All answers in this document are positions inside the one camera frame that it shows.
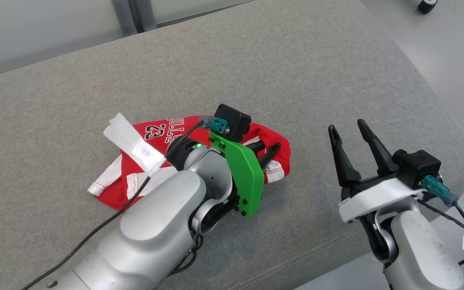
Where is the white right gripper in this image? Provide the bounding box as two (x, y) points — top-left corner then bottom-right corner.
(328, 119), (425, 222)

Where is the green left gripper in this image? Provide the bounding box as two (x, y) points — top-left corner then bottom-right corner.
(209, 137), (282, 218)

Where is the red Bulls 23 jersey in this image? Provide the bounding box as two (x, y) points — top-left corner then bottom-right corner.
(88, 115), (216, 211)

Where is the black caster wheel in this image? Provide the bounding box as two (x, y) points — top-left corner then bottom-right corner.
(417, 0), (438, 15)

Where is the grey partition post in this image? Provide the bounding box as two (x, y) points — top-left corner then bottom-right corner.
(111, 0), (158, 37)

